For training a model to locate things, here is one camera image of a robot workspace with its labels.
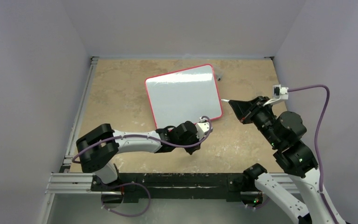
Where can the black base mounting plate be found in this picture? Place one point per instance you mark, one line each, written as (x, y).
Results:
(231, 187)

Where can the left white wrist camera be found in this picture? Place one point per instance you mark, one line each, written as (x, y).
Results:
(203, 127)

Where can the red framed whiteboard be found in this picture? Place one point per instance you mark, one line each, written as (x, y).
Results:
(184, 95)

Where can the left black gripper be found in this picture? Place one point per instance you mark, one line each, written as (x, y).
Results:
(190, 150)

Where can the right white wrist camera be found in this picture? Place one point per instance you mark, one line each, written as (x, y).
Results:
(280, 94)

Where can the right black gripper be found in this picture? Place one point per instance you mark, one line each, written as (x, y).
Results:
(253, 109)

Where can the aluminium frame rail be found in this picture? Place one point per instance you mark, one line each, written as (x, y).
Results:
(66, 182)

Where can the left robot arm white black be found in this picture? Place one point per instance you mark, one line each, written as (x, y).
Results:
(99, 146)

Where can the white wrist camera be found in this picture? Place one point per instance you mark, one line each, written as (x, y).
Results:
(280, 94)
(203, 127)

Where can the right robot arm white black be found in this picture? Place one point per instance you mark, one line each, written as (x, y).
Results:
(295, 158)

